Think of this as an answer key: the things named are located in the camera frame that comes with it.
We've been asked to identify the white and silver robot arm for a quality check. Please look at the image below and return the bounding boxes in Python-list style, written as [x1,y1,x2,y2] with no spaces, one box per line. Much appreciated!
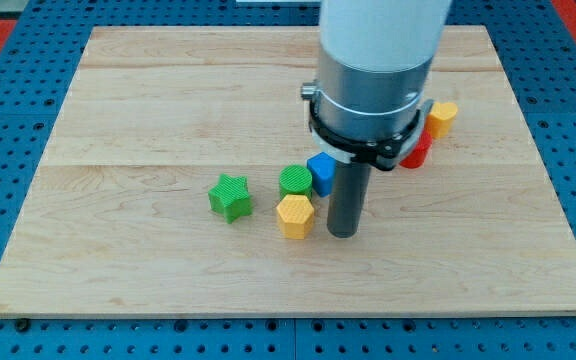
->
[302,0,451,171]

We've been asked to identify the green star block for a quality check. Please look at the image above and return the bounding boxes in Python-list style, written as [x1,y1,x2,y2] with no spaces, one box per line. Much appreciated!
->
[208,173,253,224]

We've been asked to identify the green cylinder block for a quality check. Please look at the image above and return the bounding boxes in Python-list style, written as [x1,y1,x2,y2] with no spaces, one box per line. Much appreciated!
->
[279,164,313,199]

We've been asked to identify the yellow hexagon block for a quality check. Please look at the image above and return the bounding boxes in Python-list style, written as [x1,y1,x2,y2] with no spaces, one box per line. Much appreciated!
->
[276,194,315,240]

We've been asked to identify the blue pentagon block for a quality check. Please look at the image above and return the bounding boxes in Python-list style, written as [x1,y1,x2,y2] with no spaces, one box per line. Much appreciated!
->
[306,152,335,198]

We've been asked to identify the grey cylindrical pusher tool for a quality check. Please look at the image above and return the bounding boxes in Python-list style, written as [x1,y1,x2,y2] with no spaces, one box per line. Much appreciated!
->
[327,162,371,238]

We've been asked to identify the light wooden board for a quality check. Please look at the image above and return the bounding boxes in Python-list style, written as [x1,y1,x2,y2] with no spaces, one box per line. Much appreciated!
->
[0,26,576,319]

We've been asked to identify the red block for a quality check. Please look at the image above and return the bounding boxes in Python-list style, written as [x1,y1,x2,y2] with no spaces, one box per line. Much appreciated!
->
[399,130,433,169]

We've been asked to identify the yellow heart block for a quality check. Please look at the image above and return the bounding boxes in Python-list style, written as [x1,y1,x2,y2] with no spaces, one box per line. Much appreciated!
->
[425,102,459,139]

